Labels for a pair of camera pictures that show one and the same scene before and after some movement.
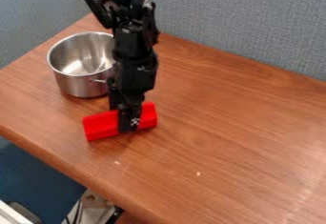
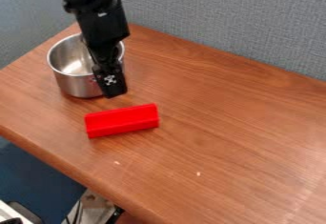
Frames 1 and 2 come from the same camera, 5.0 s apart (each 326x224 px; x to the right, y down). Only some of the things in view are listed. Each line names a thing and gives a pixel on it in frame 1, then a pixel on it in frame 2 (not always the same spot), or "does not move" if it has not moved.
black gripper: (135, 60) to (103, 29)
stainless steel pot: (80, 58) does not move
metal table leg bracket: (92, 210) does not move
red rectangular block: (103, 125) does not move
